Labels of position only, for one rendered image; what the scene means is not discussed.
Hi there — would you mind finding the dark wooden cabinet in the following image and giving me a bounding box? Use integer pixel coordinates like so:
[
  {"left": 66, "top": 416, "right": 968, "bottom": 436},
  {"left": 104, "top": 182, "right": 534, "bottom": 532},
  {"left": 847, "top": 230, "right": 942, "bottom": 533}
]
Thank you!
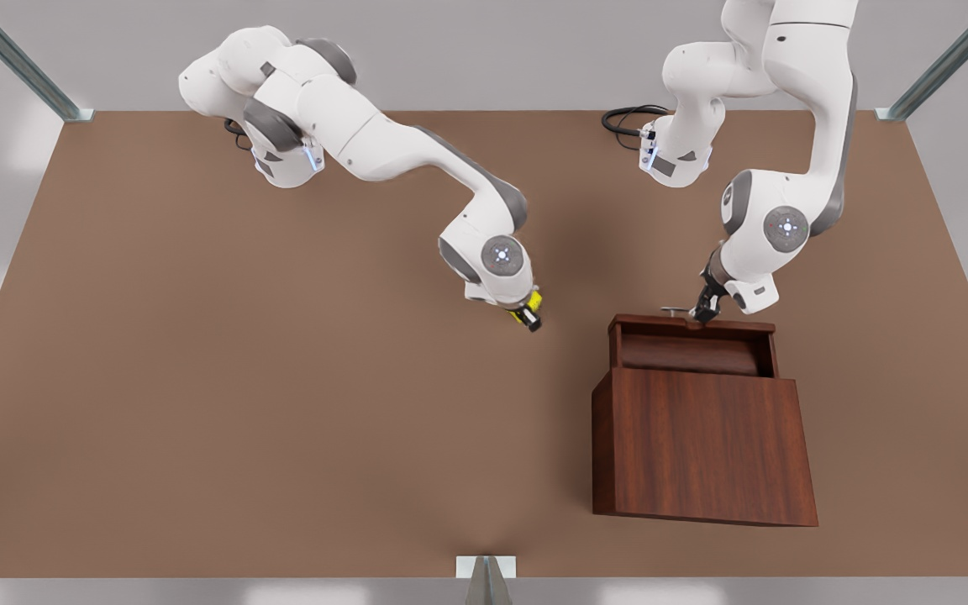
[{"left": 592, "top": 366, "right": 819, "bottom": 529}]

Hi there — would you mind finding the wooden drawer with silver handle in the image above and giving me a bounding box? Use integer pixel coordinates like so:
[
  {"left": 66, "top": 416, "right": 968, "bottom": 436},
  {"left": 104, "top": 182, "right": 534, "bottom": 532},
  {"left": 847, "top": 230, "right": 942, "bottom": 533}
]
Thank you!
[{"left": 608, "top": 306, "right": 780, "bottom": 380}]

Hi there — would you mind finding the silver frame post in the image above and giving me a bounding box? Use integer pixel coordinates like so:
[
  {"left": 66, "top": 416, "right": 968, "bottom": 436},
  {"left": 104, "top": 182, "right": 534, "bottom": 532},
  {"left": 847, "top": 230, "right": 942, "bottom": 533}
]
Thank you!
[
  {"left": 0, "top": 0, "right": 95, "bottom": 124},
  {"left": 455, "top": 555, "right": 518, "bottom": 605},
  {"left": 874, "top": 0, "right": 968, "bottom": 124}
]

